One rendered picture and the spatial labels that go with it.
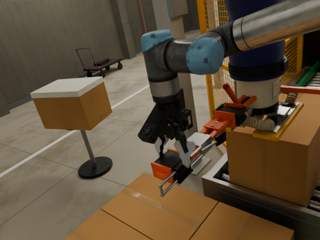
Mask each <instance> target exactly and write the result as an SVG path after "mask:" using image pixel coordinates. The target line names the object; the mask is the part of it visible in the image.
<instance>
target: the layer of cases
mask: <svg viewBox="0 0 320 240"><path fill-rule="evenodd" d="M162 182H163V180H161V179H159V178H156V177H154V176H151V175H149V174H147V173H142V174H141V175H140V176H139V177H137V178H136V179H135V180H134V181H133V182H132V183H131V184H130V185H128V186H127V187H126V188H125V189H123V190H122V191H121V192H120V193H119V194H117V195H116V196H115V197H114V198H113V199H111V200H110V201H109V202H108V203H107V204H105V205H104V206H103V207H102V208H101V209H100V210H98V211H97V212H96V213H95V214H93V215H92V216H91V217H90V218H89V219H87V220H86V221H85V222H84V223H83V224H81V225H80V226H79V227H78V228H77V229H76V230H74V231H73V232H72V233H71V234H70V235H69V236H67V237H66V238H65V239H64V240H294V230H291V229H289V228H286V227H284V226H281V225H279V224H276V223H274V222H271V221H269V220H266V219H263V218H260V217H258V216H255V215H253V214H250V213H247V212H245V211H242V210H239V209H237V208H235V207H232V206H229V205H227V204H224V203H222V202H218V201H216V200H214V199H211V198H208V197H206V196H203V195H201V194H198V193H195V192H193V191H191V190H188V189H185V188H183V187H180V186H177V185H174V186H173V187H172V188H171V189H170V190H169V191H168V192H167V193H166V194H165V195H164V197H161V196H160V195H161V193H160V188H159V187H158V185H159V184H160V183H162Z"/></svg>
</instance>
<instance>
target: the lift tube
mask: <svg viewBox="0 0 320 240"><path fill-rule="evenodd" d="M282 1H283V0H225V7H226V10H227V12H228V15H229V16H228V21H227V23H229V22H232V21H235V20H237V19H239V18H242V17H244V16H247V15H249V14H252V13H254V12H257V11H259V10H262V9H264V8H267V7H269V6H272V5H274V4H277V3H279V2H282ZM284 53H285V40H282V41H278V42H275V43H272V44H268V45H265V46H261V47H258V48H255V49H251V50H248V51H244V52H241V53H238V54H234V55H231V56H229V61H230V65H232V66H234V67H241V68H252V67H261V66H267V65H271V64H274V63H277V62H279V61H281V60H283V58H284ZM285 72H286V70H285V71H282V72H280V73H278V74H275V75H271V76H267V77H260V78H240V77H235V76H232V75H231V74H230V77H231V78H232V79H234V80H238V81H248V82H252V81H264V80H271V79H274V78H277V77H280V76H281V75H283V74H284V73H285Z"/></svg>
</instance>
